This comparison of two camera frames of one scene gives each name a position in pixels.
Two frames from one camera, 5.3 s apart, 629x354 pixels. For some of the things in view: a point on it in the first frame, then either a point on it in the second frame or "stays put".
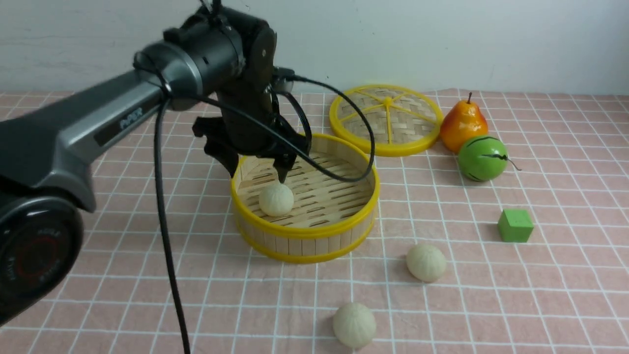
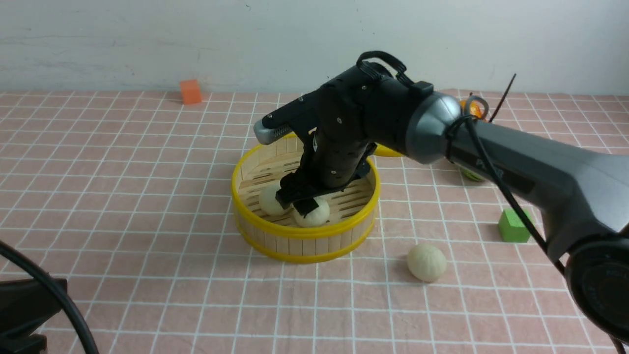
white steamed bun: [355, 325] -> [317, 217]
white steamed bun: [276, 200] stays put
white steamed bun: [426, 262] stays put
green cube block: [515, 225] stays put
